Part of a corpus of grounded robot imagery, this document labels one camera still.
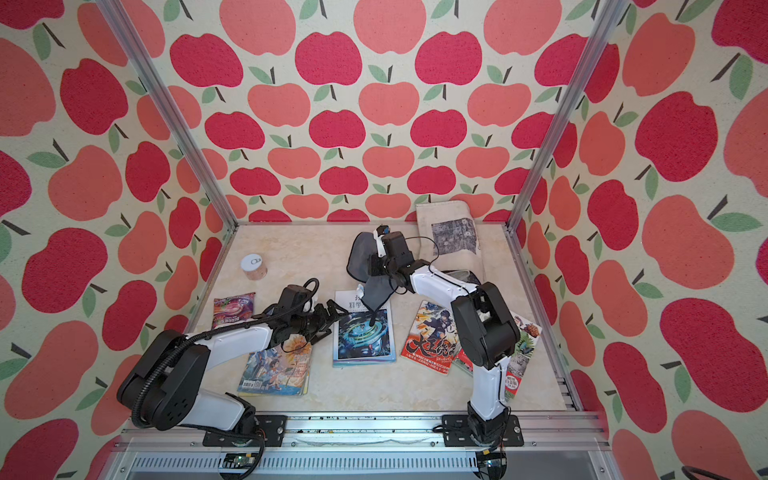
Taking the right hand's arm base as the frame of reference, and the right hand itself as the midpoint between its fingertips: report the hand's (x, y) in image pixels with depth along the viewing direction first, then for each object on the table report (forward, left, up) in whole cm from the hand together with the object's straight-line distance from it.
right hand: (370, 265), depth 94 cm
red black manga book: (-18, -21, -10) cm, 30 cm away
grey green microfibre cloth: (-8, -4, -1) cm, 9 cm away
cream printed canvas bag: (+21, -27, -7) cm, 35 cm away
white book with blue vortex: (-21, +2, -12) cm, 24 cm away
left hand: (-19, +6, -6) cm, 21 cm away
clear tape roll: (0, +41, -5) cm, 41 cm away
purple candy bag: (-15, +43, -9) cm, 46 cm away
